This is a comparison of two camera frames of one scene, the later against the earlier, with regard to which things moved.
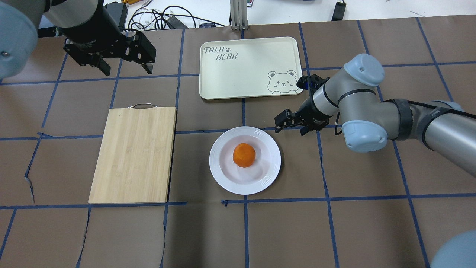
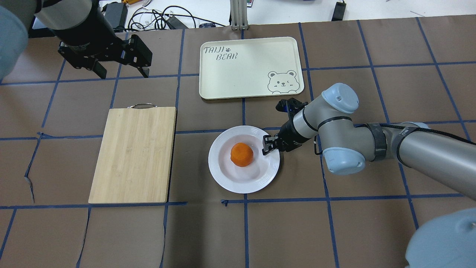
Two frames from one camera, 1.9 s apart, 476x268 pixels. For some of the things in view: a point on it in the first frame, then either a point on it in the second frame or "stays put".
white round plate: x=245 y=181 stays put
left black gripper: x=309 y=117 -> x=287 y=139
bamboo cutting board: x=135 y=154 stays put
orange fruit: x=244 y=155 stays put
